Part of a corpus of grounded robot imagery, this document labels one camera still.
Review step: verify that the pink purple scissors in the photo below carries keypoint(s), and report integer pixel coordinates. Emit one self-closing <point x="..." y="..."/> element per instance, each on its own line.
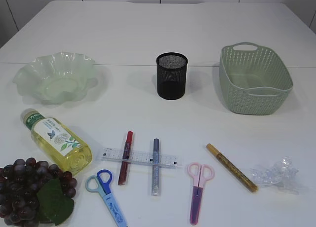
<point x="201" y="174"/>

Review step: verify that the jasmine tea bottle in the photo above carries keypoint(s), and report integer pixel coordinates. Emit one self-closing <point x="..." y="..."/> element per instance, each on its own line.
<point x="62" y="145"/>

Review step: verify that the clear plastic sheet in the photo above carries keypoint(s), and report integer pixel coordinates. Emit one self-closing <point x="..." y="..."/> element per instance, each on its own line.
<point x="281" y="175"/>

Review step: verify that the purple grape bunch with leaf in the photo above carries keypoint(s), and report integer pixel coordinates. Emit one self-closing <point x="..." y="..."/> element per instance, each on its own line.
<point x="35" y="192"/>

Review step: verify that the black mesh pen holder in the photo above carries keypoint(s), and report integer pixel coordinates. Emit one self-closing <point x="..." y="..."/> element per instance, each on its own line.
<point x="171" y="75"/>

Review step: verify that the clear plastic ruler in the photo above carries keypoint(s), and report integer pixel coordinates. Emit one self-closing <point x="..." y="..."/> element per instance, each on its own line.
<point x="141" y="158"/>

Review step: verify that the silver glitter pen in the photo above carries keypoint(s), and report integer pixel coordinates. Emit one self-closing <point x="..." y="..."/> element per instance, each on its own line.
<point x="156" y="169"/>

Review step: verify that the red glitter pen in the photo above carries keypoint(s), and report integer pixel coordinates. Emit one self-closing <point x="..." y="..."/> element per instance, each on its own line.
<point x="125" y="158"/>

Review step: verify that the gold glitter pen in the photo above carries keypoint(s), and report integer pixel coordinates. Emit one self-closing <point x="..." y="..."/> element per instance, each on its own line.
<point x="232" y="169"/>

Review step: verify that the green plastic woven basket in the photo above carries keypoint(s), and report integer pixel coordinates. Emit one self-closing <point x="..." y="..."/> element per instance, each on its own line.
<point x="253" y="79"/>

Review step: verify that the green wavy glass plate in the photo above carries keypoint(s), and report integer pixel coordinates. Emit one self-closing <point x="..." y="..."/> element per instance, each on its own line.
<point x="57" y="78"/>

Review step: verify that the blue scissors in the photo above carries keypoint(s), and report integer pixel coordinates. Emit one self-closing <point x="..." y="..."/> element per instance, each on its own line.
<point x="103" y="189"/>

